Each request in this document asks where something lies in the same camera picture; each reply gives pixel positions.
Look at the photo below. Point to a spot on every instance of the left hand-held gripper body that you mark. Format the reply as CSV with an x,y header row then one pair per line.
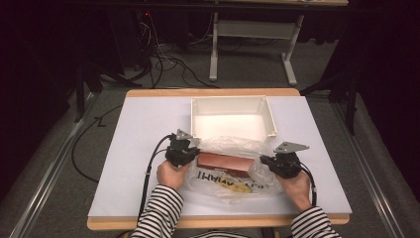
x,y
178,153

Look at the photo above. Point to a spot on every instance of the person's left hand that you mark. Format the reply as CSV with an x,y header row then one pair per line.
x,y
171,177

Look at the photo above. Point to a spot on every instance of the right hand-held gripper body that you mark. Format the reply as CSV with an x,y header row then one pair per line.
x,y
287,165

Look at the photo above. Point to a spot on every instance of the brown cardboard box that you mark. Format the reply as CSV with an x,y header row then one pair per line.
x,y
224,162

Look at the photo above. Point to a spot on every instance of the person's striped shirt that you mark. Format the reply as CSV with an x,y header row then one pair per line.
x,y
224,235

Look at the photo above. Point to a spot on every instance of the black metal stand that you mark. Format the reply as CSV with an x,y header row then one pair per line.
x,y
351,99
80,92

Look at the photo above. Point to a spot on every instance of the clear plastic bag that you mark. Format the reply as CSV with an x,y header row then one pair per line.
x,y
231,145

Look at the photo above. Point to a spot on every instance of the white table sheet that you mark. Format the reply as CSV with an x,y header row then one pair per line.
x,y
138,178

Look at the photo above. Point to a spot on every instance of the metal floor rail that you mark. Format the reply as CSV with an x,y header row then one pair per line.
x,y
366,172
49,172

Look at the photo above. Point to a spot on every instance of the wooden table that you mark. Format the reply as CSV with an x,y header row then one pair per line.
x,y
211,92

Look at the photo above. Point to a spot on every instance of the white desk frame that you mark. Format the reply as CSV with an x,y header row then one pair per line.
x,y
254,29

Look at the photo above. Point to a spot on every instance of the white plastic bin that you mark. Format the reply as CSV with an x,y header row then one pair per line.
x,y
231,122

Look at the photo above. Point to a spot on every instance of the yellow banana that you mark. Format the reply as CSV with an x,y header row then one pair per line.
x,y
236,188

